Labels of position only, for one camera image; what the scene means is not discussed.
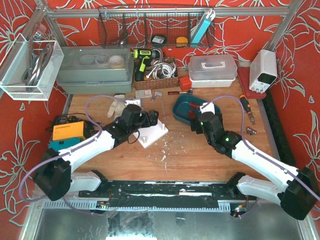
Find metal L bracket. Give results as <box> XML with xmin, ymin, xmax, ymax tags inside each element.
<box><xmin>151</xmin><ymin>90</ymin><xmax>163</xmax><ymax>102</ymax></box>

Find black wire basket shelf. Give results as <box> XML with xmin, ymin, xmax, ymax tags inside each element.
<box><xmin>97</xmin><ymin>3</ymin><xmax>215</xmax><ymax>48</ymax></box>

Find black mounting base rail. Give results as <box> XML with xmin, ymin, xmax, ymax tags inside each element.
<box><xmin>78</xmin><ymin>180</ymin><xmax>256</xmax><ymax>209</ymax></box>

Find white work glove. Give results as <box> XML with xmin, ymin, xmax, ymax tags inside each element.
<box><xmin>107</xmin><ymin>94</ymin><xmax>126</xmax><ymax>119</ymax></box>

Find white control box with knob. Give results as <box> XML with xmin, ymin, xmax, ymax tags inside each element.
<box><xmin>125</xmin><ymin>98</ymin><xmax>141</xmax><ymax>107</ymax></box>

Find yellow electronic box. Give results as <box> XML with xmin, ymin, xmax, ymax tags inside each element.
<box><xmin>52</xmin><ymin>121</ymin><xmax>90</xmax><ymax>141</ymax></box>

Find teal plastic tray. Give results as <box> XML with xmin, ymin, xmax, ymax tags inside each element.
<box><xmin>172</xmin><ymin>94</ymin><xmax>207</xmax><ymax>126</ymax></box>

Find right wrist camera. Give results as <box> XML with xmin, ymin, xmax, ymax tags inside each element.
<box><xmin>199</xmin><ymin>102</ymin><xmax>216</xmax><ymax>114</ymax></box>

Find red handled ratchet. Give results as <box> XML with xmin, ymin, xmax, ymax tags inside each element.
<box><xmin>167</xmin><ymin>90</ymin><xmax>193</xmax><ymax>95</ymax></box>

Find white peg base plate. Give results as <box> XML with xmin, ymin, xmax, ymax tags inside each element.
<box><xmin>133</xmin><ymin>120</ymin><xmax>169</xmax><ymax>149</ymax></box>

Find red small box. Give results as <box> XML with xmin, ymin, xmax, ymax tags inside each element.
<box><xmin>178</xmin><ymin>76</ymin><xmax>192</xmax><ymax>92</ymax></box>

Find blue white device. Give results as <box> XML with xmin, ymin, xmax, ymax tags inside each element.
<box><xmin>190</xmin><ymin>8</ymin><xmax>216</xmax><ymax>48</ymax></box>

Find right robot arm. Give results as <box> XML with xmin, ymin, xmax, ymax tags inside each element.
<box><xmin>190</xmin><ymin>112</ymin><xmax>320</xmax><ymax>220</ymax></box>

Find yellow tape measure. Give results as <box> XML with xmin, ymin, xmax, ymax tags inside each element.
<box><xmin>176</xmin><ymin>36</ymin><xmax>189</xmax><ymax>48</ymax></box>

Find green cordless drill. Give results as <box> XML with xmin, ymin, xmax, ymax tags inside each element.
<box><xmin>133</xmin><ymin>48</ymin><xmax>160</xmax><ymax>82</ymax></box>

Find white plastic toolbox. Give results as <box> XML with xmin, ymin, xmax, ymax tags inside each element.
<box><xmin>188</xmin><ymin>54</ymin><xmax>238</xmax><ymax>88</ymax></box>

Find teal electronic box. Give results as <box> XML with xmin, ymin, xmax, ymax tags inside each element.
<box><xmin>48</xmin><ymin>137</ymin><xmax>82</xmax><ymax>151</ymax></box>

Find clear acrylic bin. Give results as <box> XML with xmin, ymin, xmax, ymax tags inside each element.
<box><xmin>0</xmin><ymin>34</ymin><xmax>64</xmax><ymax>101</ymax></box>

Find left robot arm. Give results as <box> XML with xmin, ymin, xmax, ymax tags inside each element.
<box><xmin>33</xmin><ymin>104</ymin><xmax>159</xmax><ymax>201</ymax></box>

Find brown basket with cables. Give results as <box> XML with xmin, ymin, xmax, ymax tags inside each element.
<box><xmin>132</xmin><ymin>57</ymin><xmax>179</xmax><ymax>90</ymax></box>

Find grey plastic storage box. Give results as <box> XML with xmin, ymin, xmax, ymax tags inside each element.
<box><xmin>56</xmin><ymin>46</ymin><xmax>134</xmax><ymax>95</ymax></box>

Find small metal parts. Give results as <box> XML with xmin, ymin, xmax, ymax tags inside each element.
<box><xmin>246</xmin><ymin>126</ymin><xmax>257</xmax><ymax>136</ymax></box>

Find orange handled screwdriver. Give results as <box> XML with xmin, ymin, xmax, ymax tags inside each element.
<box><xmin>239</xmin><ymin>94</ymin><xmax>256</xmax><ymax>125</ymax></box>

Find white power supply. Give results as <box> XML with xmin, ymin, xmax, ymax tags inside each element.
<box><xmin>249</xmin><ymin>49</ymin><xmax>277</xmax><ymax>94</ymax></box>

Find small white cardboard box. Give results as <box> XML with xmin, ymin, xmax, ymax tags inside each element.
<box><xmin>135</xmin><ymin>89</ymin><xmax>152</xmax><ymax>99</ymax></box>

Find red pad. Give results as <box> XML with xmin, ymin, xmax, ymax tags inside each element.
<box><xmin>237</xmin><ymin>66</ymin><xmax>267</xmax><ymax>100</ymax></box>

